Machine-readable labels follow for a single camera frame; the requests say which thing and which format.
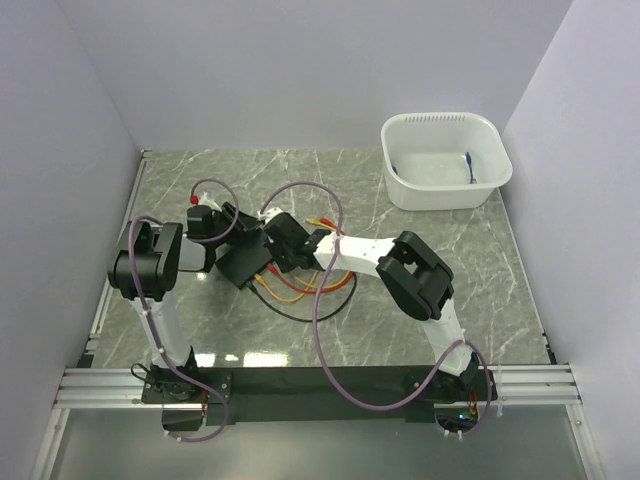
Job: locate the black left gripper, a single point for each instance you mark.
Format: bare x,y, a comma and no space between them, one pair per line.
243,221

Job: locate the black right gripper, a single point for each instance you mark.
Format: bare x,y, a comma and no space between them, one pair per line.
285,266

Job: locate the black network switch box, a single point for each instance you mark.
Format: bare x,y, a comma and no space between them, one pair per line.
245,259

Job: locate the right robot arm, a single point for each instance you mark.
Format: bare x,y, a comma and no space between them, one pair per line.
418,280

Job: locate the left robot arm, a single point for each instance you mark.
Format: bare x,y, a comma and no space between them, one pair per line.
148,258

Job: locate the white plastic basin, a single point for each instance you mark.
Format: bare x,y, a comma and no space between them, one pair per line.
442,160

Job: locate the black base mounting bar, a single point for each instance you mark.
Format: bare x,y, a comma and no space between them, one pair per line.
276,394

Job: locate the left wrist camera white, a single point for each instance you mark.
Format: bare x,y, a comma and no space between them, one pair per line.
204,199

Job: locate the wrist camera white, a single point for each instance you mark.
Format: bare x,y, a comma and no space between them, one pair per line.
204,199
269,214

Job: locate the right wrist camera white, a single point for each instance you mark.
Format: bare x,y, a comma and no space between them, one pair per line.
269,214

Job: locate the aluminium frame rail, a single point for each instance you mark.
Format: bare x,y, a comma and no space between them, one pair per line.
517,385

